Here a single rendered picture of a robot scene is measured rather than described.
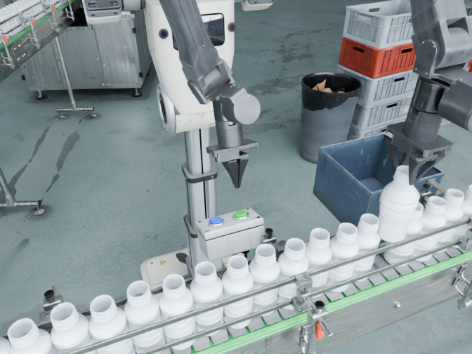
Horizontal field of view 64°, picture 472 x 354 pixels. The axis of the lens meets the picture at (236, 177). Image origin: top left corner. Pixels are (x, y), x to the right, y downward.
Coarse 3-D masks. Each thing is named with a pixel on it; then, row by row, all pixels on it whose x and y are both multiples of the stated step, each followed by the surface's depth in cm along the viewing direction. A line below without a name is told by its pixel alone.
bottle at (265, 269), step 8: (256, 248) 71; (264, 248) 72; (272, 248) 71; (256, 256) 71; (264, 256) 75; (272, 256) 70; (256, 264) 71; (264, 264) 70; (272, 264) 70; (256, 272) 71; (264, 272) 71; (272, 272) 71; (256, 280) 72; (264, 280) 71; (272, 280) 71; (256, 288) 73; (256, 296) 74; (264, 296) 74; (272, 296) 74; (256, 304) 76; (264, 304) 75; (272, 304) 76; (272, 312) 78
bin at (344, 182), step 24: (336, 144) 146; (360, 144) 151; (384, 144) 154; (336, 168) 136; (360, 168) 159; (384, 168) 157; (432, 168) 134; (336, 192) 139; (360, 192) 126; (432, 192) 134; (336, 216) 143; (360, 216) 129
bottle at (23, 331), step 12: (12, 324) 58; (24, 324) 59; (12, 336) 58; (24, 336) 56; (36, 336) 58; (48, 336) 61; (12, 348) 59; (24, 348) 57; (36, 348) 58; (48, 348) 60
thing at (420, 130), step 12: (408, 120) 66; (420, 120) 64; (432, 120) 64; (396, 132) 69; (408, 132) 67; (420, 132) 65; (432, 132) 65; (420, 144) 65; (432, 144) 65; (444, 144) 65
